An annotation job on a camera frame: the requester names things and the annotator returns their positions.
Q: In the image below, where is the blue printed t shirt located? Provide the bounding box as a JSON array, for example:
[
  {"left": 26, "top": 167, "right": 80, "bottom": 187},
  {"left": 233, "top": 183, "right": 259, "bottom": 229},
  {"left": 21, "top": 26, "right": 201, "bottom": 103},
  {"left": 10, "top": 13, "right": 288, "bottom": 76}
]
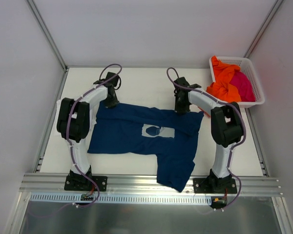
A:
[{"left": 87, "top": 103, "right": 204, "bottom": 192}]

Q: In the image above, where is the orange t shirt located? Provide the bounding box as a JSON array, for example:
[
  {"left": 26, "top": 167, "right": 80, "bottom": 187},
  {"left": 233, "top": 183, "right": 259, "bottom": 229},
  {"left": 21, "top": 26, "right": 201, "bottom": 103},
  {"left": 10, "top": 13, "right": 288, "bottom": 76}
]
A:
[{"left": 197, "top": 56, "right": 242, "bottom": 117}]

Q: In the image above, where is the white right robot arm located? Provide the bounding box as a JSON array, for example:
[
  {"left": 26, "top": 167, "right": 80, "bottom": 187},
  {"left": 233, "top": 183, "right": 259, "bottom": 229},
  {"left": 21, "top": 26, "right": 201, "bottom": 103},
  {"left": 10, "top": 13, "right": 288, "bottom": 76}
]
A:
[{"left": 172, "top": 77, "right": 246, "bottom": 194}]

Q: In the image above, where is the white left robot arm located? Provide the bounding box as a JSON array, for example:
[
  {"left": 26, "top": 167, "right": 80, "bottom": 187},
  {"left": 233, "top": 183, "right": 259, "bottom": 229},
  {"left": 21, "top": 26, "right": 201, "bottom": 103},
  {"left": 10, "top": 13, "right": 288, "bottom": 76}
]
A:
[{"left": 56, "top": 72, "right": 121, "bottom": 191}]

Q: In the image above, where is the folded white t shirt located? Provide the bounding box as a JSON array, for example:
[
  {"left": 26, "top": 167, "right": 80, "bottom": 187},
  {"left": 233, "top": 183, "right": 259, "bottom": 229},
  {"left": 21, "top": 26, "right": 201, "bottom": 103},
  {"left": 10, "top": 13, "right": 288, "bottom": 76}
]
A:
[{"left": 52, "top": 98, "right": 98, "bottom": 137}]

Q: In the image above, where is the pink t shirt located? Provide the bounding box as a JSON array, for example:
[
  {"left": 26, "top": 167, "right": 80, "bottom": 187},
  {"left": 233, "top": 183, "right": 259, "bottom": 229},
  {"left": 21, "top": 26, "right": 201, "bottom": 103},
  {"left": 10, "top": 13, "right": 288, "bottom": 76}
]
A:
[{"left": 230, "top": 71, "right": 256, "bottom": 102}]

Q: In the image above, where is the white plastic basket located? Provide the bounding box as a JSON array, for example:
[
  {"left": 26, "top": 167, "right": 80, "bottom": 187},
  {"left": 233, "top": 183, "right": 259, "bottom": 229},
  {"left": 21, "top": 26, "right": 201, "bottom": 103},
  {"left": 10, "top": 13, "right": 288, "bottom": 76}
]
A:
[{"left": 209, "top": 56, "right": 265, "bottom": 108}]

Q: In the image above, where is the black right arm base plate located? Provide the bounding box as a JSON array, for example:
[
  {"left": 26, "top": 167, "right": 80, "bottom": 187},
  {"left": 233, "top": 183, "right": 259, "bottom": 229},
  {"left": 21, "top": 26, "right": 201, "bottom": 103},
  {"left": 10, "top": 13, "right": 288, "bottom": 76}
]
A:
[{"left": 193, "top": 177, "right": 237, "bottom": 194}]

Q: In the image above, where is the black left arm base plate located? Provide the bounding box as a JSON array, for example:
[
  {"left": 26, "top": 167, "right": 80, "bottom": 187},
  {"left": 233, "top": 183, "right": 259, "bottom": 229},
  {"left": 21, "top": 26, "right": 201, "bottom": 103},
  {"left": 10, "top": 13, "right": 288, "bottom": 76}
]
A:
[{"left": 64, "top": 173, "right": 107, "bottom": 192}]

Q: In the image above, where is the aluminium mounting rail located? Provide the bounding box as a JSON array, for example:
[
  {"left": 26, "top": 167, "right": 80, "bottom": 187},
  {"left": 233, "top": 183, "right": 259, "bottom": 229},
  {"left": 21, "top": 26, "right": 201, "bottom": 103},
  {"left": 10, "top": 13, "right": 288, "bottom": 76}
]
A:
[{"left": 19, "top": 173, "right": 284, "bottom": 197}]

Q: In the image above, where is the white slotted cable duct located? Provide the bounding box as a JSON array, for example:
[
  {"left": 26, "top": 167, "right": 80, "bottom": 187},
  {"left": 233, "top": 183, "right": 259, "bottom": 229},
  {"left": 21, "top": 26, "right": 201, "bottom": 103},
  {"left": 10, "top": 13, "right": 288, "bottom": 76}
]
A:
[{"left": 30, "top": 193, "right": 212, "bottom": 206}]

